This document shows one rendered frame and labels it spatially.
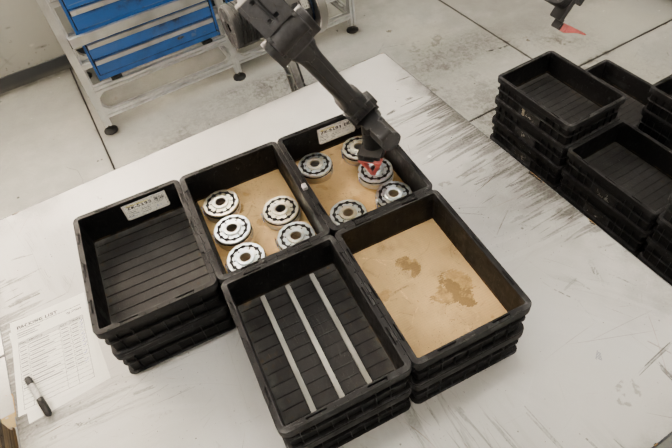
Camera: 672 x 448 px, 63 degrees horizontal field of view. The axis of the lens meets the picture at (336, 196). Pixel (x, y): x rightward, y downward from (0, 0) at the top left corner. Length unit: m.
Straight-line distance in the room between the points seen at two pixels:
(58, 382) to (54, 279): 0.35
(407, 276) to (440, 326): 0.16
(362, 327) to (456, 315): 0.22
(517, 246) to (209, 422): 0.94
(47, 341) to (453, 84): 2.46
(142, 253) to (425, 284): 0.78
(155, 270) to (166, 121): 1.93
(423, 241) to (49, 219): 1.24
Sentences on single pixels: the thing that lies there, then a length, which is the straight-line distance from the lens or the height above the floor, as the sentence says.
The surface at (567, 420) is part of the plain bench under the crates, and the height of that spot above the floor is 0.70.
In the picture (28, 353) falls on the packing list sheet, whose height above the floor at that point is 0.70.
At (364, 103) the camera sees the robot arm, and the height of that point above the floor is 1.14.
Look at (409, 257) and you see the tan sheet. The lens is 1.45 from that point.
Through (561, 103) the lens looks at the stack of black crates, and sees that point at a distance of 2.47.
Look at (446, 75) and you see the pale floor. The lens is 3.39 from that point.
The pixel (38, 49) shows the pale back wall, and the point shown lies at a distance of 4.16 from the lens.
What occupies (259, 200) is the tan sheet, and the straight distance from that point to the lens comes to 1.63.
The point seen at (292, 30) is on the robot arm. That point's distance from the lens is 1.10.
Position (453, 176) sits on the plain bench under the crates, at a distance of 1.81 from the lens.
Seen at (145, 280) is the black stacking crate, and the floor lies 0.83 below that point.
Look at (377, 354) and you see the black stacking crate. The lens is 1.31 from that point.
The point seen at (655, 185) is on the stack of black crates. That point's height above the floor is 0.38.
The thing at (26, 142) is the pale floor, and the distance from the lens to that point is 3.73.
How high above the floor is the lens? 2.01
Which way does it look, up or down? 48 degrees down
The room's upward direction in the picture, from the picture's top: 9 degrees counter-clockwise
